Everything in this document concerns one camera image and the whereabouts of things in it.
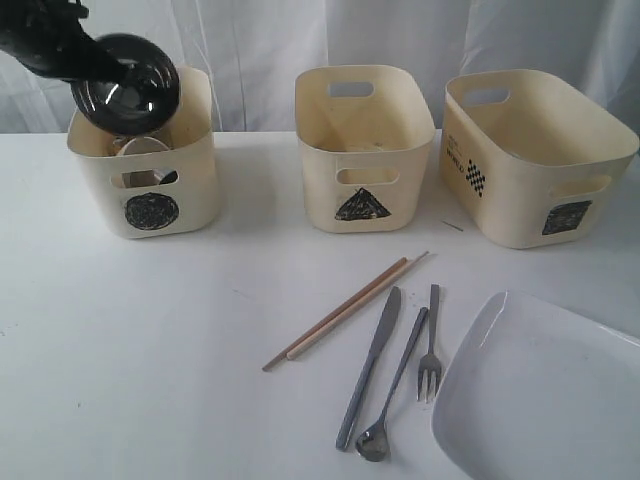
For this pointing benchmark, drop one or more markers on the white background curtain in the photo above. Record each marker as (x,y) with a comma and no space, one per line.
(254,50)

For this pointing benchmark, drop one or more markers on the steel mug with wire handle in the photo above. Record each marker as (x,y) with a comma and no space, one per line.
(117,144)

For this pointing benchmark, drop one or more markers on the dark wooden chopstick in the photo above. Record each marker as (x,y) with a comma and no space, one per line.
(334,313)

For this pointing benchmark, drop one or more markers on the steel table knife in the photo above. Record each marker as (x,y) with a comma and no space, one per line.
(385,327)

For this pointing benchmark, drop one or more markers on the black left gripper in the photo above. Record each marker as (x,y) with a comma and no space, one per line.
(46,37)

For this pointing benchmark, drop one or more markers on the cream bin with triangle mark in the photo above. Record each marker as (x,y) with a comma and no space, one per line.
(365,134)

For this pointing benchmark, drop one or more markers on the stainless steel bowl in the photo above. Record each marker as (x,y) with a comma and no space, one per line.
(141,103)

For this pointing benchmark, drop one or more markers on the steel spoon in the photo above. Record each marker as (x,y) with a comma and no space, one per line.
(372,444)

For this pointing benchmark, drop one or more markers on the cream bin with circle mark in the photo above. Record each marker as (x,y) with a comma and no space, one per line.
(189,203)

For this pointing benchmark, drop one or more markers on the steel fork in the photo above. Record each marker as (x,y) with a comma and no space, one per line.
(430,369)

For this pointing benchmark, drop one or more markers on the white rectangular plate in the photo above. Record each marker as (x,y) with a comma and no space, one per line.
(536,391)

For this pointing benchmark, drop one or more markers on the cream bin with square mark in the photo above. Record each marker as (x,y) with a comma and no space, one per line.
(530,158)

